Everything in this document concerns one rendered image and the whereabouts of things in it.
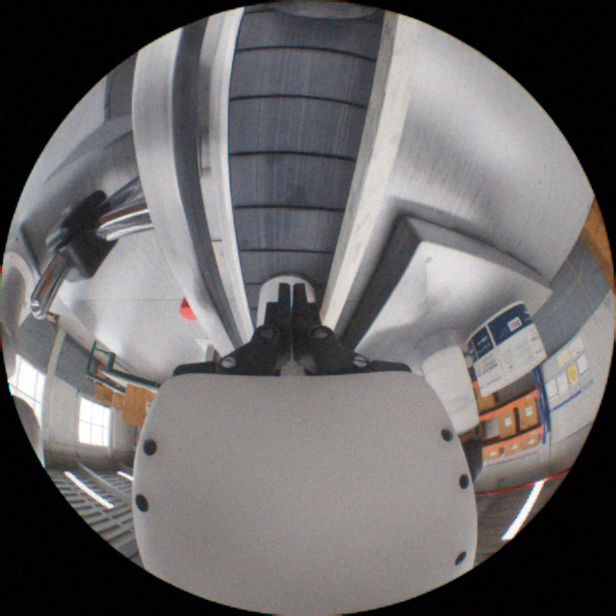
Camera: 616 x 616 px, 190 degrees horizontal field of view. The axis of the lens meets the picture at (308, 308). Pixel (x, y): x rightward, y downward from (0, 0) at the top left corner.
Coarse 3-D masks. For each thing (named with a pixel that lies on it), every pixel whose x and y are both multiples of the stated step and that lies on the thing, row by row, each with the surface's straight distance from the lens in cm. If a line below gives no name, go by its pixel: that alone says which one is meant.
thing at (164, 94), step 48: (144, 48) 7; (192, 48) 6; (144, 96) 6; (192, 96) 6; (144, 144) 6; (192, 144) 6; (144, 192) 6; (192, 192) 6; (192, 240) 6; (192, 288) 7; (240, 336) 12
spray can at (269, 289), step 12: (276, 276) 17; (288, 276) 17; (300, 276) 17; (264, 288) 17; (276, 288) 16; (312, 288) 18; (264, 300) 16; (276, 300) 15; (312, 300) 17; (264, 312) 15; (288, 372) 12; (300, 372) 13
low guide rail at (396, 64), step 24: (384, 24) 14; (408, 24) 13; (384, 48) 12; (408, 48) 12; (384, 72) 11; (408, 72) 11; (384, 96) 10; (408, 96) 10; (384, 120) 10; (384, 144) 10; (360, 168) 11; (384, 168) 10; (360, 192) 10; (360, 216) 11; (360, 240) 12; (336, 264) 14; (336, 288) 14; (336, 312) 16
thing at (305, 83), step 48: (240, 48) 14; (288, 48) 14; (336, 48) 14; (240, 96) 13; (288, 96) 13; (336, 96) 13; (240, 144) 13; (288, 144) 13; (336, 144) 13; (240, 192) 14; (288, 192) 13; (336, 192) 14; (240, 240) 16; (288, 240) 15; (336, 240) 16
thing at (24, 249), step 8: (16, 232) 67; (8, 240) 69; (16, 240) 67; (24, 240) 67; (8, 248) 70; (16, 248) 68; (24, 248) 67; (24, 256) 68; (32, 264) 68; (32, 272) 69; (24, 312) 80
